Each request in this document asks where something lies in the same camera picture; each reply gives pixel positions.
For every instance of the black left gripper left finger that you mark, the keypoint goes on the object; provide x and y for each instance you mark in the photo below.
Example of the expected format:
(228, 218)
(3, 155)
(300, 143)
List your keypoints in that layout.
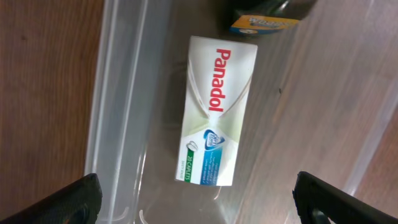
(79, 202)

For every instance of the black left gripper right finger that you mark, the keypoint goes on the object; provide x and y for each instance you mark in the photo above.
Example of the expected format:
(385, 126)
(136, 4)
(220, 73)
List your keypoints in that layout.
(319, 202)

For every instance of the white green Panadol box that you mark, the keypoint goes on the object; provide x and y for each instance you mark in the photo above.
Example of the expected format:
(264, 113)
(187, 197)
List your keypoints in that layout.
(219, 74)

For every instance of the dark bottle white cap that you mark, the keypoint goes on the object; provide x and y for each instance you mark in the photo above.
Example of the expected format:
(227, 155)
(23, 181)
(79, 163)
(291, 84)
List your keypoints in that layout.
(259, 17)

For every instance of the clear plastic container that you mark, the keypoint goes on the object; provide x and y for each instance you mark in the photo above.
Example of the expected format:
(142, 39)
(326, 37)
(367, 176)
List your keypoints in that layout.
(323, 99)

